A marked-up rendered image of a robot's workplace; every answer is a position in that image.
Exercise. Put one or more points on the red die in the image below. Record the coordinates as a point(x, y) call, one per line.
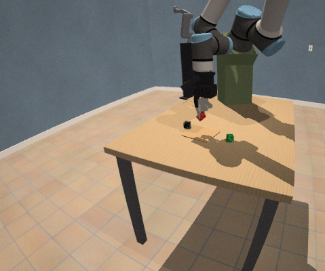
point(202, 116)

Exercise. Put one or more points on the light orange flat mat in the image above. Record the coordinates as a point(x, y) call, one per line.
point(201, 133)

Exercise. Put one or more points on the green die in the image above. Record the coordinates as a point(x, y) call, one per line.
point(230, 138)

